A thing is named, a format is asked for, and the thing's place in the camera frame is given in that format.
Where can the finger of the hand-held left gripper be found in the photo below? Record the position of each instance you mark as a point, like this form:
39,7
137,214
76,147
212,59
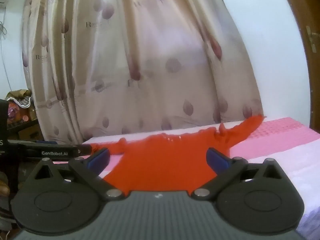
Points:
83,149

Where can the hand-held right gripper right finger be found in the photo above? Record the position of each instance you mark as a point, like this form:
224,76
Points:
217,159

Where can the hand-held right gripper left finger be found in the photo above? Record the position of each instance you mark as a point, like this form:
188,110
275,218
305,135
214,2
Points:
98,159

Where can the red knit sweater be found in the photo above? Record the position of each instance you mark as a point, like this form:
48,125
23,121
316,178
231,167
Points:
162,162

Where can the cluttered dark shelf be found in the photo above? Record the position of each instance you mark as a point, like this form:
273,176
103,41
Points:
23,122

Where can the patterned lace trim cloth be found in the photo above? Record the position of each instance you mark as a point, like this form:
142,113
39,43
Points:
20,98

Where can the pink and white blanket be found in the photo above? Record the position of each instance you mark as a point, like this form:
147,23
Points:
275,142

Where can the beige leaf print curtain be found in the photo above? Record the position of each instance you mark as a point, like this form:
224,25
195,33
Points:
140,55

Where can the brown wooden door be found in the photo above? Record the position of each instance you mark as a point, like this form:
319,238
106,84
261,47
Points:
312,62

